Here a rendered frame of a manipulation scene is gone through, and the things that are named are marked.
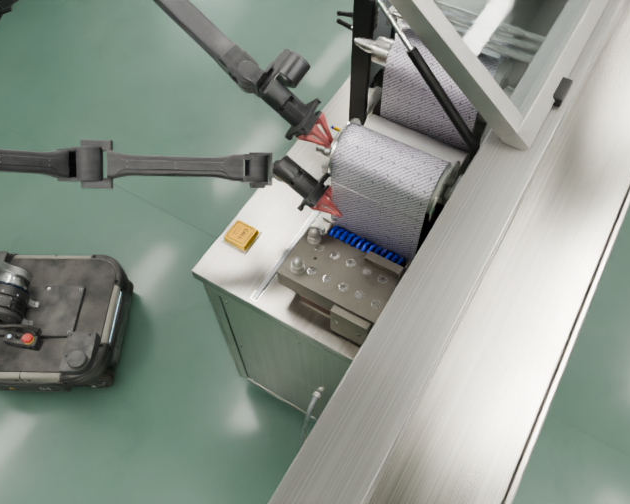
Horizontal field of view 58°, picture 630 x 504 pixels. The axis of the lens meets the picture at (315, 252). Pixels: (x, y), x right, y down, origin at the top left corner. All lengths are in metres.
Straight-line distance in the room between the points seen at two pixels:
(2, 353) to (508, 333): 1.97
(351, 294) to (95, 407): 1.43
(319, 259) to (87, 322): 1.22
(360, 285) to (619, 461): 1.46
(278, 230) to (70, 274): 1.14
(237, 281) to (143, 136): 1.80
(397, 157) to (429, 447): 0.65
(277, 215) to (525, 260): 0.86
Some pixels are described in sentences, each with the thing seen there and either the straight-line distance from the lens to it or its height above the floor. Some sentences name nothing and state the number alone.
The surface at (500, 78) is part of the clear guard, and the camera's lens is 0.87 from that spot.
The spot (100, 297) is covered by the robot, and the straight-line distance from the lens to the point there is 2.44.
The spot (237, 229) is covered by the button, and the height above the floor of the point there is 0.92.
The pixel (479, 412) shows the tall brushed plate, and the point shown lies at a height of 1.44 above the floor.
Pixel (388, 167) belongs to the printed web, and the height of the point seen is 1.30.
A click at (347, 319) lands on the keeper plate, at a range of 1.37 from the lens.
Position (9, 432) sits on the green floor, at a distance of 2.64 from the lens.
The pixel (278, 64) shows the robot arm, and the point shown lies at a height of 1.39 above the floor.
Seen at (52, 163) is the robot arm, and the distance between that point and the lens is 1.42.
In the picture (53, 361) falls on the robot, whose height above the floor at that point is 0.24.
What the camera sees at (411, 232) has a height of 1.15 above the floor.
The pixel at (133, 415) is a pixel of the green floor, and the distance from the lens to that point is 2.47.
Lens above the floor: 2.26
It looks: 58 degrees down
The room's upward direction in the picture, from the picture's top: 2 degrees counter-clockwise
